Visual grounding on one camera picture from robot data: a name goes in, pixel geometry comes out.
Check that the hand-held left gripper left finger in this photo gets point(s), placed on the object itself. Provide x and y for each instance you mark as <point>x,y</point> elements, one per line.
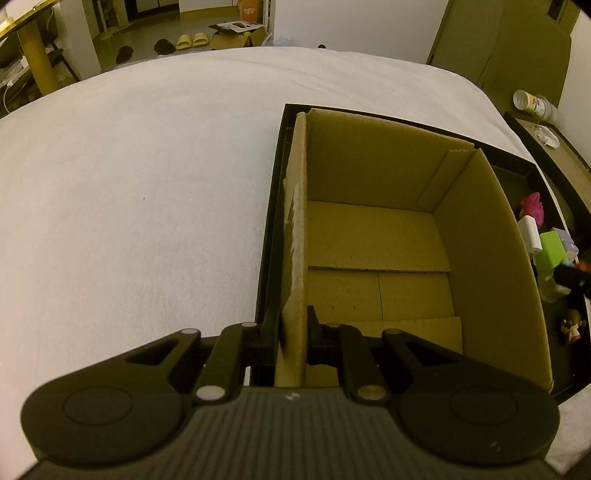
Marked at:
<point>272,337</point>

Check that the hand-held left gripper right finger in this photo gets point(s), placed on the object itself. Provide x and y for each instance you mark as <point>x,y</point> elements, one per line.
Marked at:
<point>315,337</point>

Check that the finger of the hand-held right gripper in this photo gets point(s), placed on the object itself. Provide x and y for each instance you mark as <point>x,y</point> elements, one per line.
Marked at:
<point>572,277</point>

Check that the green block toy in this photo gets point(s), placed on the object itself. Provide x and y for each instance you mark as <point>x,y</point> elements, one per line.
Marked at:
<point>549,251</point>

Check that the white plastic toy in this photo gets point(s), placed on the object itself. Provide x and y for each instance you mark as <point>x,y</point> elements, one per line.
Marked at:
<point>528,230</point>

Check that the black tray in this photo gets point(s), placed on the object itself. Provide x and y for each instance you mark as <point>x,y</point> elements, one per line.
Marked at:
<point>512,180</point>

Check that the brown cardboard box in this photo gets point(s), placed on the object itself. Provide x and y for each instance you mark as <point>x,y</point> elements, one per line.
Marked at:
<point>378,221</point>

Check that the translucent yellow toy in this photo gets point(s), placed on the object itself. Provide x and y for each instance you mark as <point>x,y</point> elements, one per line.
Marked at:
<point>549,290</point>

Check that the small brown figurine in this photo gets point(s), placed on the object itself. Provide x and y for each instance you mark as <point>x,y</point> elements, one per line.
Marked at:
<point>571,325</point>

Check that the pink toy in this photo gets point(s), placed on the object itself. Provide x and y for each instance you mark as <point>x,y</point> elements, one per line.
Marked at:
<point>533,205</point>

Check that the brown nightstand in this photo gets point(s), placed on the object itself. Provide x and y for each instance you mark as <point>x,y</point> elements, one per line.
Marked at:
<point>558,157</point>

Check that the crumpled white tissue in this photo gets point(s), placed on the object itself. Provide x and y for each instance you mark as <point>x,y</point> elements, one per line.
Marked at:
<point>547,135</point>

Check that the white paper cup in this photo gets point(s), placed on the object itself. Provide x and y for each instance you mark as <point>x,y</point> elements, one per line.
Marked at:
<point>526,99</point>

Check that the white bed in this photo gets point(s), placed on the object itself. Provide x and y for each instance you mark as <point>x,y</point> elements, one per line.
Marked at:
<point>138,184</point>

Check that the olive wardrobe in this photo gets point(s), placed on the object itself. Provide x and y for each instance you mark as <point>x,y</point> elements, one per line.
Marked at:
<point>503,46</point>

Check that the open cardboard carton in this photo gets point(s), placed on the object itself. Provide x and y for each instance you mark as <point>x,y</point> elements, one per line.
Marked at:
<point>235,37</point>

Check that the yellow slipper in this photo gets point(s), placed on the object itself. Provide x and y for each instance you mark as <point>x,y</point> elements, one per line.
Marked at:
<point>201,39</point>
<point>183,42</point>

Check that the black slipper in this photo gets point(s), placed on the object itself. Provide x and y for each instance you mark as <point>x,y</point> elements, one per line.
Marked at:
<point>123,54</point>
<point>164,46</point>

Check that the orange box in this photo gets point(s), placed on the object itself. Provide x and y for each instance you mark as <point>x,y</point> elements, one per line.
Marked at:
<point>249,9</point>

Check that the round table with yellow leg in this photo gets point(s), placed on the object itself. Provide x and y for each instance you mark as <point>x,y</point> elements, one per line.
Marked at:
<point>34,50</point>

